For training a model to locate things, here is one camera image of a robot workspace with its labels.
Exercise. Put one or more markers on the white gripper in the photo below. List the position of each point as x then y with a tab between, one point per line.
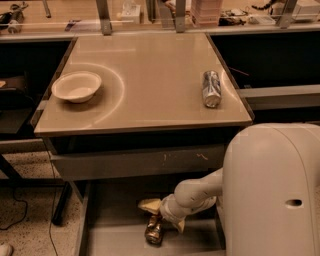
167	210

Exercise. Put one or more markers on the orange crushed soda can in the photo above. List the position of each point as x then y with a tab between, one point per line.
153	233

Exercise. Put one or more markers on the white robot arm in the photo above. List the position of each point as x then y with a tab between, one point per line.
267	182

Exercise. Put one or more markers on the open grey middle drawer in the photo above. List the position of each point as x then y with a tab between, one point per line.
111	223

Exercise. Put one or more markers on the grey top drawer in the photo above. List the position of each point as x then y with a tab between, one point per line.
143	162

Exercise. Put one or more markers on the grey drawer cabinet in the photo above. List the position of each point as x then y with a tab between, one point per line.
150	97

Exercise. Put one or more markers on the silver blue soda can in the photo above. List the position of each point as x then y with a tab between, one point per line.
211	89

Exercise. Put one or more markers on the white paper bowl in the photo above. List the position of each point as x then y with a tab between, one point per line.
76	87

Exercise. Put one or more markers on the white shoe tip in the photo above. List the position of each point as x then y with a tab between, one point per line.
6	250

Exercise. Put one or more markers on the white box on shelf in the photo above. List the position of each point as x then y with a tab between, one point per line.
131	13

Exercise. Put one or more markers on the pink stacked trays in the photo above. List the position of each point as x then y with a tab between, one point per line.
205	12

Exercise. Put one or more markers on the grey metal post middle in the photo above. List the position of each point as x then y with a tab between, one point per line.
180	16

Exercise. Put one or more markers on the grey metal post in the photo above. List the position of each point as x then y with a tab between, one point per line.
104	17
285	18
180	16

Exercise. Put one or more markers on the grey metal post left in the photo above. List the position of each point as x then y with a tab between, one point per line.
104	17

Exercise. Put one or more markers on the grey metal post right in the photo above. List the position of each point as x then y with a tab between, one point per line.
285	18

